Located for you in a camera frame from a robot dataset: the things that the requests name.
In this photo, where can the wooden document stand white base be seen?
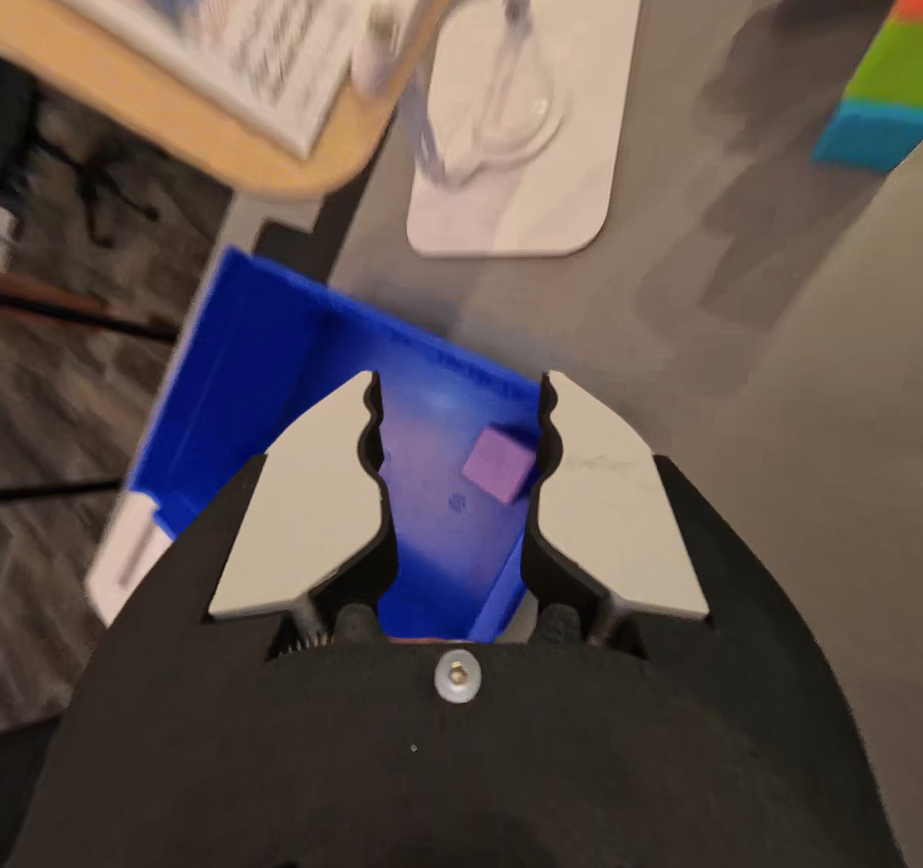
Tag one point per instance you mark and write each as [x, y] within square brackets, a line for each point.
[541, 197]

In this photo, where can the green cube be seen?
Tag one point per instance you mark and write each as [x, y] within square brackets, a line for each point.
[890, 68]

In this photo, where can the black swivel chair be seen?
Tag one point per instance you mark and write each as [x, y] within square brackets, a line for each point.
[94, 183]

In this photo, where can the grey desk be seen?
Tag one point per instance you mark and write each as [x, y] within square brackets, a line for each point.
[757, 414]

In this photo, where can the printed instruction sheet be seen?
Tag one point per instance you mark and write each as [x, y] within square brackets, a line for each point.
[252, 32]

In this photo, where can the purple cube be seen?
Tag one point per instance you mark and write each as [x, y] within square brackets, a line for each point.
[497, 461]

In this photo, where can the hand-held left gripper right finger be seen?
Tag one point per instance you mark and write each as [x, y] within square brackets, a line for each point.
[620, 522]

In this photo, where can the laminated instruction sheet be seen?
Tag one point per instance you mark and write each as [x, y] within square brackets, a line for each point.
[122, 558]

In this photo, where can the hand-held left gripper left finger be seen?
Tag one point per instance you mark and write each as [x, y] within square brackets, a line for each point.
[303, 522]

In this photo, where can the blue plastic bin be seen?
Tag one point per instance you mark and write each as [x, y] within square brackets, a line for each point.
[288, 349]

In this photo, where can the light blue cube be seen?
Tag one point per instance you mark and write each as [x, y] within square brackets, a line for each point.
[872, 136]

